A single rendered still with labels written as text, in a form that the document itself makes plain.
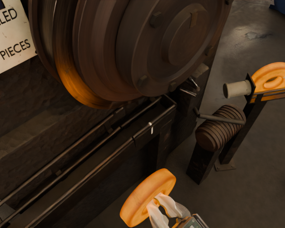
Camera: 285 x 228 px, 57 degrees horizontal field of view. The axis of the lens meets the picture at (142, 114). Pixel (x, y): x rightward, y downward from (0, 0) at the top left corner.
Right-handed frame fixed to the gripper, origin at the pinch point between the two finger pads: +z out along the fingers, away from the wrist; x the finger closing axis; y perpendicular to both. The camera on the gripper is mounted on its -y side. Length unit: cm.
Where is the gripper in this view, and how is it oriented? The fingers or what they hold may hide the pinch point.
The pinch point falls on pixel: (149, 195)
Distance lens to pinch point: 63.0
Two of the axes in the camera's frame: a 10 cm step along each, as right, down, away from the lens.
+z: -6.4, -7.5, 1.8
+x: -7.4, 5.4, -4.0
